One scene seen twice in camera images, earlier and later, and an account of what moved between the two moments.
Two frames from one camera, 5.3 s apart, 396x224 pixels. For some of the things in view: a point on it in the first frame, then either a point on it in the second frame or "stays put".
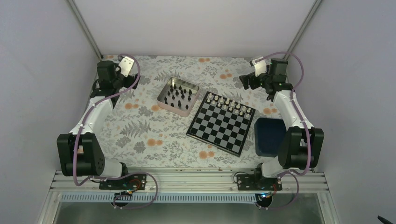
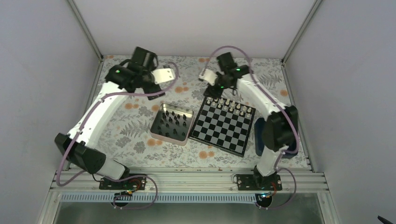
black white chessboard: [222, 123] stays put
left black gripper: [131, 79] -> [146, 91]
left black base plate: [132, 182] stays put
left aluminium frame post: [86, 28] stays put
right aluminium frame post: [310, 15] stays put
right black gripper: [245, 81] -> [213, 93]
